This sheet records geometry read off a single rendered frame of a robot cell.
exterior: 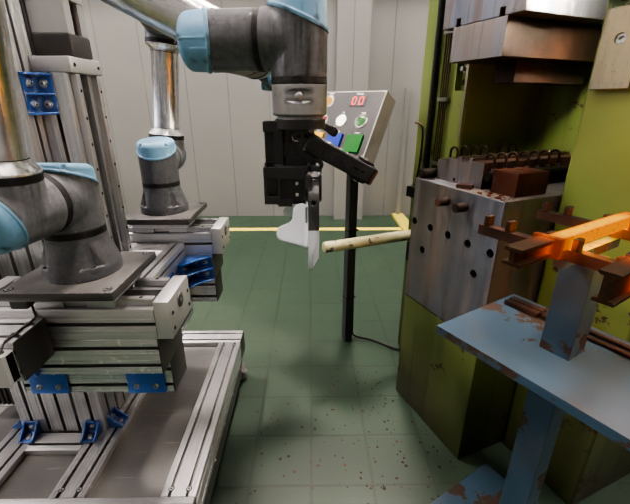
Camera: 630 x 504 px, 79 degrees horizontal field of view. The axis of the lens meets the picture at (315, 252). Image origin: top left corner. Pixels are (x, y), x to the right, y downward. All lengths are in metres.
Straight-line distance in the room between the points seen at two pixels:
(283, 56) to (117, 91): 3.98
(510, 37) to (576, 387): 0.87
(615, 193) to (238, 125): 3.48
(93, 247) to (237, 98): 3.36
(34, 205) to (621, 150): 1.23
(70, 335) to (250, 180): 3.38
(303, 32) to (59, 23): 0.71
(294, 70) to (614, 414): 0.73
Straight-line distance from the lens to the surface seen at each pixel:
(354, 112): 1.63
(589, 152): 1.22
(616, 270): 0.61
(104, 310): 0.91
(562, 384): 0.87
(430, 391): 1.56
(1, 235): 0.76
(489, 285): 1.19
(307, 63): 0.53
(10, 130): 0.76
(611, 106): 1.21
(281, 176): 0.54
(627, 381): 0.94
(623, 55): 1.19
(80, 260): 0.89
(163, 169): 1.31
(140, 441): 1.38
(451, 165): 1.34
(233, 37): 0.55
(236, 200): 4.26
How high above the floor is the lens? 1.15
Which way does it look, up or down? 21 degrees down
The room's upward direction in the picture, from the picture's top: straight up
